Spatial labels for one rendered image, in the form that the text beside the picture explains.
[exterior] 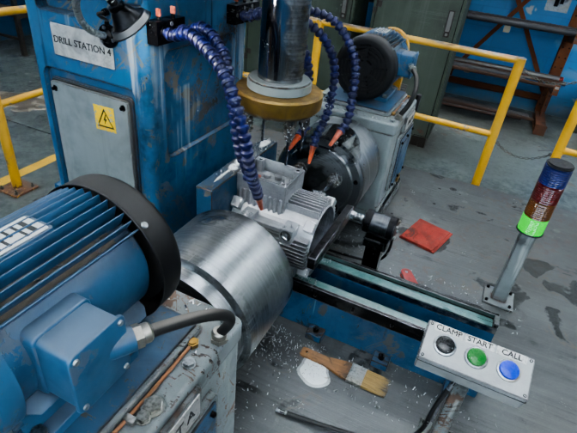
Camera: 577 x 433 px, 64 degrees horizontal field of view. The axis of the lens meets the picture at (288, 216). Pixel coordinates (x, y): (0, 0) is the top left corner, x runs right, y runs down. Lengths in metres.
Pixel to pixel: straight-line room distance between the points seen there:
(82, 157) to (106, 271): 0.63
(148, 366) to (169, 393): 0.04
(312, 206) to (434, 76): 3.20
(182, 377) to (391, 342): 0.60
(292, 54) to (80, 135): 0.48
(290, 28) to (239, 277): 0.45
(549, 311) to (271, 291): 0.88
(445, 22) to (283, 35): 3.21
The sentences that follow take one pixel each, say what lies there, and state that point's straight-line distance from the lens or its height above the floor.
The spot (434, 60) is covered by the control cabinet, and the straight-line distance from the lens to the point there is 4.10.
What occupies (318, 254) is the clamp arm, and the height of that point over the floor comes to 1.03.
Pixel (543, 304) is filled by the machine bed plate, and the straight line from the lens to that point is 1.48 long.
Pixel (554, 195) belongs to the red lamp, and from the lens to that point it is 1.23.
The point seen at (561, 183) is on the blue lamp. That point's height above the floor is 1.18.
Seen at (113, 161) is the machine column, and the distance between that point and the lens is 1.05.
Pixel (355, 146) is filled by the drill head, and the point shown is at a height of 1.14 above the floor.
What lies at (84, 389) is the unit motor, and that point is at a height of 1.27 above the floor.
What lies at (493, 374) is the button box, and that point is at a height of 1.06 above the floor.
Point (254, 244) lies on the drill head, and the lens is 0.80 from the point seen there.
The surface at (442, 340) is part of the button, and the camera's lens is 0.82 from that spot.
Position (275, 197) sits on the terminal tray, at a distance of 1.00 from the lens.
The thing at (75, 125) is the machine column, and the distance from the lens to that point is 1.09.
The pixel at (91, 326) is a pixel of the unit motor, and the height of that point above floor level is 1.31.
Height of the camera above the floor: 1.63
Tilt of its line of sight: 33 degrees down
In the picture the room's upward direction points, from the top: 7 degrees clockwise
